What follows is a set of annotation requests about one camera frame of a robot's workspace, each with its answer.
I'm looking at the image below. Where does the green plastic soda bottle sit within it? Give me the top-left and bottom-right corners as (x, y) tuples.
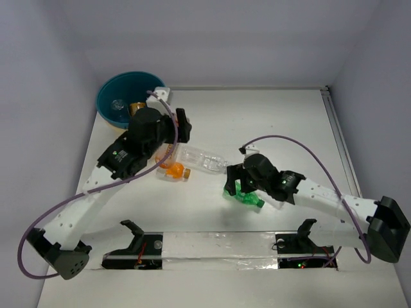
(223, 180), (265, 212)

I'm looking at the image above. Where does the orange label tea bottle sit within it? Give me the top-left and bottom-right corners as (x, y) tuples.
(154, 143), (179, 169)

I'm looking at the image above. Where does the clear crushed plastic bottle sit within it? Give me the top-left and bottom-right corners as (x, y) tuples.
(179, 146), (229, 174)

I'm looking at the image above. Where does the yellow label clear bottle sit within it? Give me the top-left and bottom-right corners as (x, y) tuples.
(129, 102), (146, 117)

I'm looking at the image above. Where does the blue label bottle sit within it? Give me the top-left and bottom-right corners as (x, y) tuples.
(110, 99), (129, 123)

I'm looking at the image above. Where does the clear bottle white cap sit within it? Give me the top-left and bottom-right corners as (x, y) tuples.
(264, 196), (284, 210)

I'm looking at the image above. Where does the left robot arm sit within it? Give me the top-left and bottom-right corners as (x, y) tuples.
(24, 107), (192, 280)

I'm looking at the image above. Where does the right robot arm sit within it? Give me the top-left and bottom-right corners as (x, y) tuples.
(224, 153), (410, 263)

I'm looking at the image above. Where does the teal and cream bin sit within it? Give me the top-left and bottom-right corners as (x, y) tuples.
(95, 71), (165, 130)

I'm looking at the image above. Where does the small orange juice bottle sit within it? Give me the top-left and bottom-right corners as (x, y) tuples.
(156, 162), (191, 182)

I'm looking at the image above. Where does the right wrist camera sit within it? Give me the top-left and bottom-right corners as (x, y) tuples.
(239, 143), (260, 160)

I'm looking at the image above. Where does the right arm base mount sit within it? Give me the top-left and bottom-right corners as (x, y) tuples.
(272, 233), (338, 270)

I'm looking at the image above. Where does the aluminium rail right edge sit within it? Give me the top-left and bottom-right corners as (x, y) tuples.
(320, 87), (362, 197)

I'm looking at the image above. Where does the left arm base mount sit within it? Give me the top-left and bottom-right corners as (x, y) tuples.
(101, 233), (163, 270)

